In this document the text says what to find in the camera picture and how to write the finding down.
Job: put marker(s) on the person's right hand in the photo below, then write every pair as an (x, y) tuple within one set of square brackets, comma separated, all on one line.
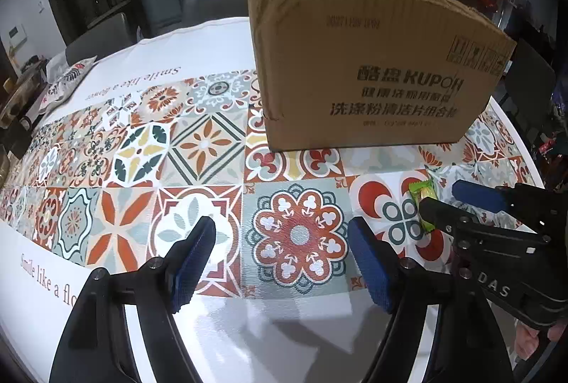
[(526, 338)]

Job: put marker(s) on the dark side chair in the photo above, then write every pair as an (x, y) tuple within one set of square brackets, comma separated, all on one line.
[(525, 90)]

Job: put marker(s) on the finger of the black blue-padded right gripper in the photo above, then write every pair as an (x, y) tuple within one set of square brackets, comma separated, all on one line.
[(541, 210), (464, 225)]

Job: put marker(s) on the patterned tile table mat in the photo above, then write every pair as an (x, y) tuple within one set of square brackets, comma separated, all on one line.
[(119, 182)]

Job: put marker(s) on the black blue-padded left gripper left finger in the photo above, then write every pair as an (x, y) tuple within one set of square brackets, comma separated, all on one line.
[(95, 344)]

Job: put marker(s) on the grey dining chair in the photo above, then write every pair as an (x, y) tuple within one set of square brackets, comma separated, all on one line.
[(198, 11), (98, 42)]

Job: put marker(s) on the brown cardboard box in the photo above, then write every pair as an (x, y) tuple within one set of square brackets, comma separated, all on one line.
[(361, 73)]

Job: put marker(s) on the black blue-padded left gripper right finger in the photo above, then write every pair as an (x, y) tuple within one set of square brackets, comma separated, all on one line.
[(467, 344)]

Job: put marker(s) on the printed snack bag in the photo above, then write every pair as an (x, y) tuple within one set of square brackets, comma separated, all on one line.
[(60, 91)]

